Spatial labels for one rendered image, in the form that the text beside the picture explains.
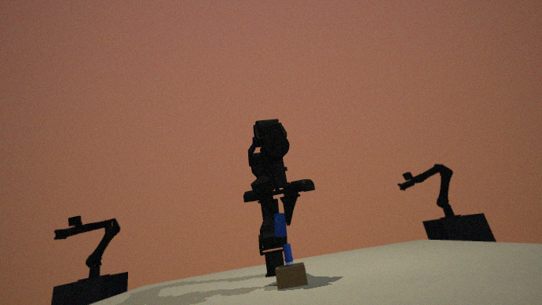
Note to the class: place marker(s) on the brown wooden block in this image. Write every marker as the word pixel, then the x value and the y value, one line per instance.
pixel 291 276

